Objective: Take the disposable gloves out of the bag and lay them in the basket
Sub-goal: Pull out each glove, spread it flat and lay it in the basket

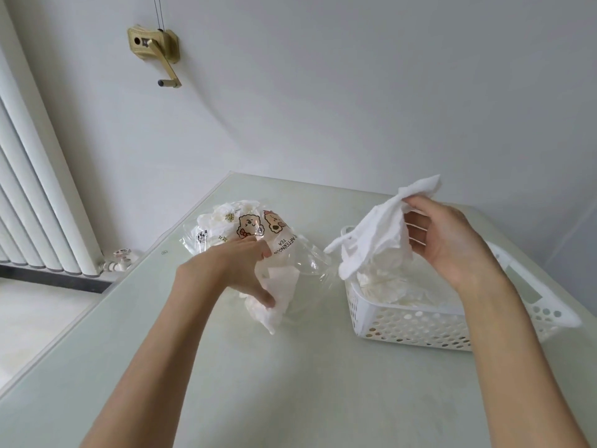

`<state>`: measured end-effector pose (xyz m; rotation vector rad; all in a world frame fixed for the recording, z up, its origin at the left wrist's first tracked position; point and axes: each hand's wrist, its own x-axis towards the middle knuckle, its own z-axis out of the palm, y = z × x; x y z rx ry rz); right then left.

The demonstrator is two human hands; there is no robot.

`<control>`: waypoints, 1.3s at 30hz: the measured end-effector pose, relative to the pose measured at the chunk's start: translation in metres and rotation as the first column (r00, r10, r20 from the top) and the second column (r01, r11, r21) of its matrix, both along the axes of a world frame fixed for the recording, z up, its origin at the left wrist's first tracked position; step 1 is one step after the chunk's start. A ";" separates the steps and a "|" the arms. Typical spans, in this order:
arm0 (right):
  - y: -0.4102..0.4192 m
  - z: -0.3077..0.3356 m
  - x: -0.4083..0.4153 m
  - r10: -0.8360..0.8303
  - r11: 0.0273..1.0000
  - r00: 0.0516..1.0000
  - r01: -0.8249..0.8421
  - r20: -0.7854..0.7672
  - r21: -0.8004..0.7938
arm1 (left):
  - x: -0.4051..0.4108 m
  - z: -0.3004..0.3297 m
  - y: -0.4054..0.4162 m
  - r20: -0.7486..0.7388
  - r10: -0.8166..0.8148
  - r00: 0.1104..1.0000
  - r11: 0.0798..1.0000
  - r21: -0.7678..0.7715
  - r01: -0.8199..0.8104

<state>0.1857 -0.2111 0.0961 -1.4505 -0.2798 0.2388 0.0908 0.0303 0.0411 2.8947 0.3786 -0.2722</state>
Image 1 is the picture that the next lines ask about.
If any person's left hand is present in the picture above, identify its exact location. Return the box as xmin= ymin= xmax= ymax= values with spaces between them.
xmin=176 ymin=237 xmax=277 ymax=309

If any person's right hand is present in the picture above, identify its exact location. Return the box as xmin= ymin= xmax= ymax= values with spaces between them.
xmin=402 ymin=195 xmax=508 ymax=296

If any stack of white gloves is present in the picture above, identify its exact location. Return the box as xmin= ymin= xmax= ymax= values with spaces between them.
xmin=356 ymin=249 xmax=467 ymax=313

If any white cotton glove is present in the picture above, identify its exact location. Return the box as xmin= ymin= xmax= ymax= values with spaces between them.
xmin=324 ymin=174 xmax=443 ymax=281

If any clear bear-print plastic bag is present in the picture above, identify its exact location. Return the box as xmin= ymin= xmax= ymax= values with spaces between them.
xmin=179 ymin=198 xmax=339 ymax=334

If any white perforated plastic basket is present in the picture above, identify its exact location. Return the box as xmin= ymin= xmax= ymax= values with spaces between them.
xmin=340 ymin=226 xmax=584 ymax=353

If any person's right forearm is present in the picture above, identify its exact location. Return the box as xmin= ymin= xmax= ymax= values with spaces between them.
xmin=456 ymin=270 xmax=588 ymax=448

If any person's left forearm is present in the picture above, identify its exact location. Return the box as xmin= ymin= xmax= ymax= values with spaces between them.
xmin=81 ymin=268 xmax=220 ymax=448

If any white radiator valve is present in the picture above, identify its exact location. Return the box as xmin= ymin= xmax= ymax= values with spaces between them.
xmin=100 ymin=246 xmax=139 ymax=272

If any white column radiator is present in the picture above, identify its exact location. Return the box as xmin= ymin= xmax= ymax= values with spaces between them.
xmin=0 ymin=0 xmax=103 ymax=278

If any brass wall crank winch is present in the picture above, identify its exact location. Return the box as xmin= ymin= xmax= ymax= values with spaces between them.
xmin=127 ymin=24 xmax=183 ymax=89

